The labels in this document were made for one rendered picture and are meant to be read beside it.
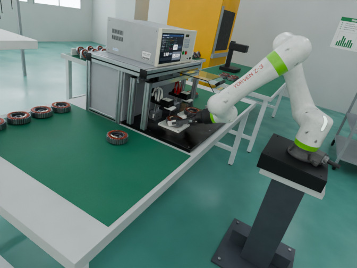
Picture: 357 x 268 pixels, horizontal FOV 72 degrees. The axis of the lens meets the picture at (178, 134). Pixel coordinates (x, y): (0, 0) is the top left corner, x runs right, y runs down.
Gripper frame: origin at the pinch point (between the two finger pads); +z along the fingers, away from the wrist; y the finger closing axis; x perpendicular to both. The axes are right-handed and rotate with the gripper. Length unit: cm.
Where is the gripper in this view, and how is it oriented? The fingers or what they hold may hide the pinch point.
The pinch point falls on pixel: (175, 120)
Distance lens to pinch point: 155.7
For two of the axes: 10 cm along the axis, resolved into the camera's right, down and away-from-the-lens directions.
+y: -4.9, 3.1, -8.2
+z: -8.4, 0.9, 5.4
